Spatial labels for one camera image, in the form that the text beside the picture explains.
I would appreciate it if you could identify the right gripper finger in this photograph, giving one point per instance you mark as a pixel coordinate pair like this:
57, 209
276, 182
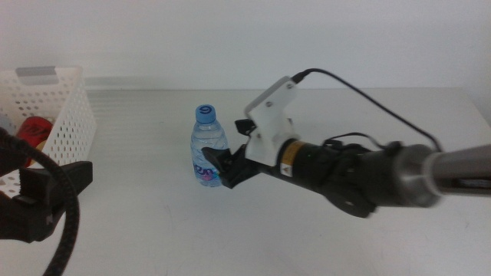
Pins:
245, 127
220, 161

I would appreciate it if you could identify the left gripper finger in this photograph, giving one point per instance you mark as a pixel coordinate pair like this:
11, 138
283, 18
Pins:
42, 184
11, 163

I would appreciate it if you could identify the clear water bottle blue cap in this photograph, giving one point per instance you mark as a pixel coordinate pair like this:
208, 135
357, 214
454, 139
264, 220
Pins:
207, 134

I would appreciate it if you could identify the red soda can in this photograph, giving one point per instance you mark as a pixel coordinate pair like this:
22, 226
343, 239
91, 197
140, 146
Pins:
34, 132

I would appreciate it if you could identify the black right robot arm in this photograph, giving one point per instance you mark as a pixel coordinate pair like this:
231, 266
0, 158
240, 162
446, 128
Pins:
383, 176

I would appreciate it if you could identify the white perforated plastic basket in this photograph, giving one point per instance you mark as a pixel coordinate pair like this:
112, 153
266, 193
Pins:
73, 115

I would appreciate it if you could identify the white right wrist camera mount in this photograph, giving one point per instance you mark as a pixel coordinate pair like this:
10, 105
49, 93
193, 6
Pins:
268, 119

